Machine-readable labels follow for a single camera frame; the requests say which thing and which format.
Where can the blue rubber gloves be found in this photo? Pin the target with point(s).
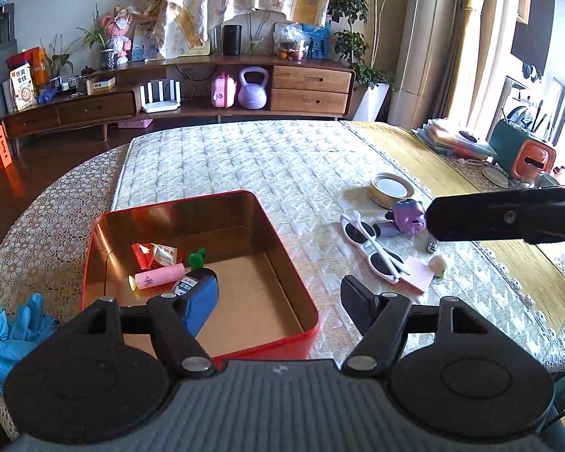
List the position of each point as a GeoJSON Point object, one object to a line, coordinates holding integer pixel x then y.
{"type": "Point", "coordinates": [21, 334]}

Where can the red metal tin box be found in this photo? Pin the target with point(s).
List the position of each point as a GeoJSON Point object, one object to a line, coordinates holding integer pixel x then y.
{"type": "Point", "coordinates": [261, 307]}

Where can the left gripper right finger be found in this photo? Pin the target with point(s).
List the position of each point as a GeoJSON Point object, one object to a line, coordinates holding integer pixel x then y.
{"type": "Point", "coordinates": [360, 303]}

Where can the red snack packet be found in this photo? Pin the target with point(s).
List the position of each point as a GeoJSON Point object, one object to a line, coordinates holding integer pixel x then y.
{"type": "Point", "coordinates": [152, 255]}

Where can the purple toy figure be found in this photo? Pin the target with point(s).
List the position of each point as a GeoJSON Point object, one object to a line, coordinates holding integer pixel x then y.
{"type": "Point", "coordinates": [407, 217]}

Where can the green toy figure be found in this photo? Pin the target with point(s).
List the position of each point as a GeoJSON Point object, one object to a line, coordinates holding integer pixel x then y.
{"type": "Point", "coordinates": [197, 259]}

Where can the cereal box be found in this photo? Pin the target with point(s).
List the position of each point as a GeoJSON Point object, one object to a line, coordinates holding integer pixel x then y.
{"type": "Point", "coordinates": [22, 87]}

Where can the pink doll figure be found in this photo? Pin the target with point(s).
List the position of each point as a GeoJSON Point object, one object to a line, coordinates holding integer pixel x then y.
{"type": "Point", "coordinates": [116, 26]}

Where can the yellow woven table runner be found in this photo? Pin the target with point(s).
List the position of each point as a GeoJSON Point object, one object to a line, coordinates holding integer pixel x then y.
{"type": "Point", "coordinates": [533, 266]}

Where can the pink lip balm tube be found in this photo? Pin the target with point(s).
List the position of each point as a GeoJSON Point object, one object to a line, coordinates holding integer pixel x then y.
{"type": "Point", "coordinates": [156, 277]}

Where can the pink toy bag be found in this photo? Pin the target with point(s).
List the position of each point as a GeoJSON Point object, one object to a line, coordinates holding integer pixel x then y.
{"type": "Point", "coordinates": [223, 90]}

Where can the white sunglasses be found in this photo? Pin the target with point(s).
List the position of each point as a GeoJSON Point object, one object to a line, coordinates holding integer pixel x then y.
{"type": "Point", "coordinates": [383, 262]}

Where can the white wifi router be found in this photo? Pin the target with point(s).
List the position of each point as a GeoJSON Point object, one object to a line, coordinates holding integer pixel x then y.
{"type": "Point", "coordinates": [160, 97]}

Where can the stack of books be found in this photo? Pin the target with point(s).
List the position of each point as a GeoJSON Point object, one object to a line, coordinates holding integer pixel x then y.
{"type": "Point", "coordinates": [445, 138]}

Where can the teal orange toaster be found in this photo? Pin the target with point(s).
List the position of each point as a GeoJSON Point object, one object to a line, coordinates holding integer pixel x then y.
{"type": "Point", "coordinates": [518, 152]}

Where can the pink notepad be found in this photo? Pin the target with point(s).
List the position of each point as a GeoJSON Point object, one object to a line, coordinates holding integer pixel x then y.
{"type": "Point", "coordinates": [417, 278]}

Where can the potted green tree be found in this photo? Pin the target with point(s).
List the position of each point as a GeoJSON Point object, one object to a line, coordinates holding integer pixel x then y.
{"type": "Point", "coordinates": [366, 36]}

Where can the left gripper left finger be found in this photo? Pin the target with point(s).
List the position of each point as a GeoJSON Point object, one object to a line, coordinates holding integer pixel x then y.
{"type": "Point", "coordinates": [193, 312]}

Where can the purple kettlebell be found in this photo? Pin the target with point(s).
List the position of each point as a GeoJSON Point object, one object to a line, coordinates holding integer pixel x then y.
{"type": "Point", "coordinates": [253, 96]}

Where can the wooden TV cabinet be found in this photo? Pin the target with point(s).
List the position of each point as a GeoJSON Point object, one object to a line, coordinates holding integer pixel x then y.
{"type": "Point", "coordinates": [309, 88]}

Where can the round gold tin lid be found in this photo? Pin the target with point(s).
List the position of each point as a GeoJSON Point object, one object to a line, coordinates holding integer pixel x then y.
{"type": "Point", "coordinates": [387, 189]}

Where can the black cylindrical speaker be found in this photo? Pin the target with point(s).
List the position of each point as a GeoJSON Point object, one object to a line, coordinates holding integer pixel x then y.
{"type": "Point", "coordinates": [232, 40]}

